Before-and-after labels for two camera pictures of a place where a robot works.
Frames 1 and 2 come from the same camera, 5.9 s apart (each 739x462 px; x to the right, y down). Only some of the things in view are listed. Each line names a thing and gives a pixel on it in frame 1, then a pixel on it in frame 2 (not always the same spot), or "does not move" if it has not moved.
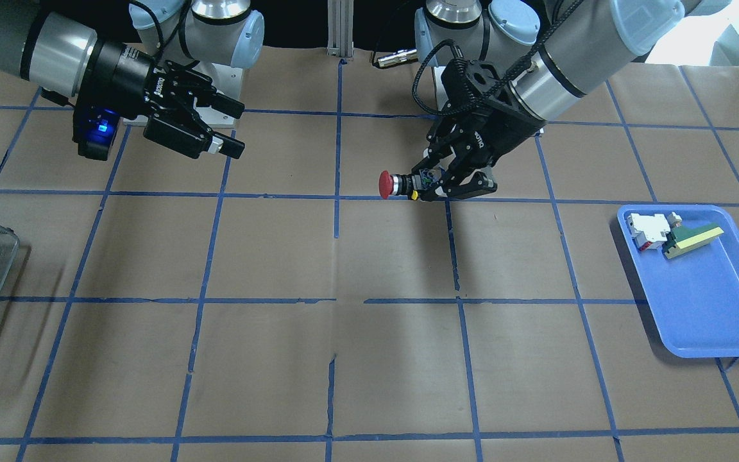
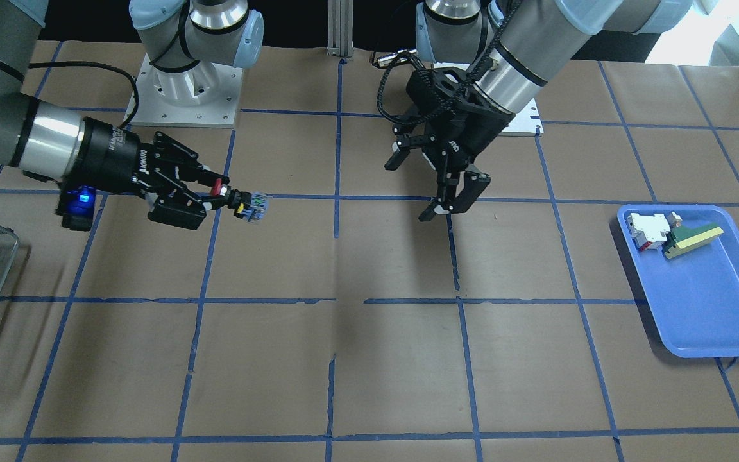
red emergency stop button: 406,185 -> 251,207
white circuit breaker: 648,229 does not move
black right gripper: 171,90 -> 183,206
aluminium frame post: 340,29 does not move
